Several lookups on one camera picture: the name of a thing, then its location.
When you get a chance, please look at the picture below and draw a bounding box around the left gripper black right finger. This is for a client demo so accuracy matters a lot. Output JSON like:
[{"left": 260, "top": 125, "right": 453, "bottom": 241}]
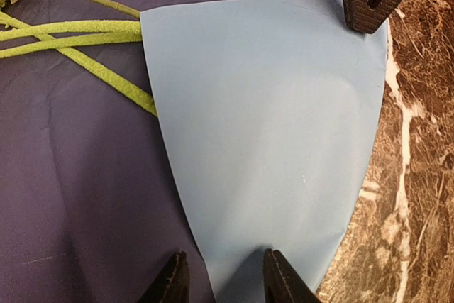
[{"left": 263, "top": 249, "right": 321, "bottom": 303}]

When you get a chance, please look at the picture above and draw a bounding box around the orange fake flower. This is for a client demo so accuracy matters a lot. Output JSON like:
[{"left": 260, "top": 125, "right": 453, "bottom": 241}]
[{"left": 1, "top": 12, "right": 157, "bottom": 116}]

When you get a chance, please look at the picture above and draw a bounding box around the pink and blue fake flower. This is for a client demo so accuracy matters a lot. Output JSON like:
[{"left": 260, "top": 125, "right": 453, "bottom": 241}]
[{"left": 1, "top": 20, "right": 143, "bottom": 58}]

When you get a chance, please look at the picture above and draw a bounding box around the blue wrapping paper sheet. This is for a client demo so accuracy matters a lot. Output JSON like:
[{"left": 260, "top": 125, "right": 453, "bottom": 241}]
[{"left": 0, "top": 0, "right": 391, "bottom": 303}]

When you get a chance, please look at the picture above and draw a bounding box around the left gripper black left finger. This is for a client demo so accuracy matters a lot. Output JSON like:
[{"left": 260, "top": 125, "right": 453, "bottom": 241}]
[{"left": 138, "top": 251, "right": 190, "bottom": 303}]

